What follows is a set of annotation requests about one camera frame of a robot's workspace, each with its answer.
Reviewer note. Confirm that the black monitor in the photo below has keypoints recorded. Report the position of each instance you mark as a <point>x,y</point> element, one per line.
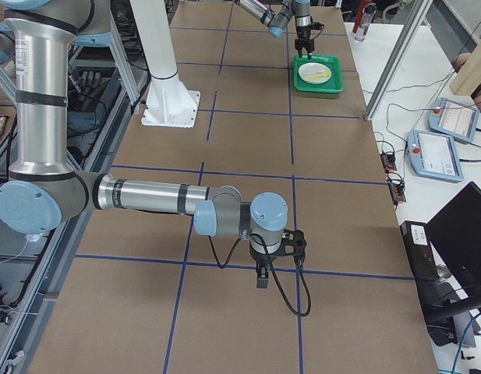
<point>455,232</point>

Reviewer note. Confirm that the green plastic tray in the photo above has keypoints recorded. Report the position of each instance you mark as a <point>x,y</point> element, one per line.
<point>334,85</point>

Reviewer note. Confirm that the white camera mast pedestal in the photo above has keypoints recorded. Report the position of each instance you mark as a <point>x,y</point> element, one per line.
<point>168,103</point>

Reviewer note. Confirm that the black computer box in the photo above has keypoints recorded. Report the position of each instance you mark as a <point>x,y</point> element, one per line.
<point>427,274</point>

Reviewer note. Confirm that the teach pendant far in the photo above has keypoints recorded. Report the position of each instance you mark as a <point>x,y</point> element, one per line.
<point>454,119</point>

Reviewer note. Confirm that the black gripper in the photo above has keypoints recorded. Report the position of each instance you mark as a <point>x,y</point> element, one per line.
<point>259,257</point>
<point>302,32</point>

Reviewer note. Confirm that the pink plastic spoon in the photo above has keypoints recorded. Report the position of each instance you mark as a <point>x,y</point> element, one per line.
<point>310,72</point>

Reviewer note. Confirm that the teach pendant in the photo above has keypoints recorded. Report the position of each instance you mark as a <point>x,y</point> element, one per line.
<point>434,155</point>
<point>454,119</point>

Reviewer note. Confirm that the teach pendant near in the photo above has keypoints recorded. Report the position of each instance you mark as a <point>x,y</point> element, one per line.
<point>434,155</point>

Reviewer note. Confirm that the pale green round plate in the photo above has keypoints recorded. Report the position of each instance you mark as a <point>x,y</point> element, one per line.
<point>314,64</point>

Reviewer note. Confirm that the yellow plastic spoon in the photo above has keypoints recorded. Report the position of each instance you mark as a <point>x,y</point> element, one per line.
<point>319,78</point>

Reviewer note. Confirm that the aluminium frame post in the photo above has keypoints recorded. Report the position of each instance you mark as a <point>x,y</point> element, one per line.
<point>405,38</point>

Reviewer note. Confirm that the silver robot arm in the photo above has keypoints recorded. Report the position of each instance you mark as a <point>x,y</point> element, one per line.
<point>44,189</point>
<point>277,22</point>

